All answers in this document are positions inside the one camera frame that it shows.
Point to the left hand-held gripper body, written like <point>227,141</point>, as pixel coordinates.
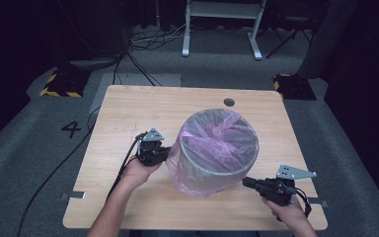
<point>149,148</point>

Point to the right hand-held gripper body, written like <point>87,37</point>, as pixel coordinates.
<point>279,189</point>

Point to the pink plastic trash bag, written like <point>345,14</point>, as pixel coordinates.
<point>217,144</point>

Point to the person's right hand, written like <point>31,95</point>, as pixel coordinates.
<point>289,214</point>

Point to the person's left hand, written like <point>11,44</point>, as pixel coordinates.
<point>138,174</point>

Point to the metal table edge bracket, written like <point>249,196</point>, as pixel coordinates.
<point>319,202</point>

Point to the black yellow-edged base plate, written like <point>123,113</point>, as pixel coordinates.
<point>65,84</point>
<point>296,87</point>

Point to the white desk frame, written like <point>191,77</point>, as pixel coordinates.
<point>222,10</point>

